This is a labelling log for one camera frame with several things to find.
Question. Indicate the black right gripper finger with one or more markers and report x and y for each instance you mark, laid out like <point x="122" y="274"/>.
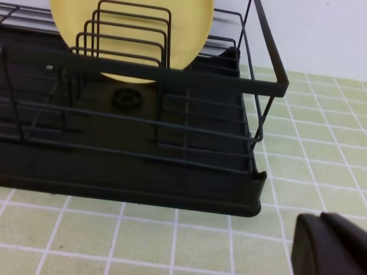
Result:
<point x="328" y="244"/>

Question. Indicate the yellow plastic plate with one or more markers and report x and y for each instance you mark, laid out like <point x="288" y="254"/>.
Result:
<point x="153" y="33"/>

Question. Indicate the black drip tray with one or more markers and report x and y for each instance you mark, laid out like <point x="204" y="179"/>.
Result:
<point x="143" y="177"/>

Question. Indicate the black wire dish rack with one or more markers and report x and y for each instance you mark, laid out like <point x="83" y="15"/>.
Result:
<point x="229" y="29"/>

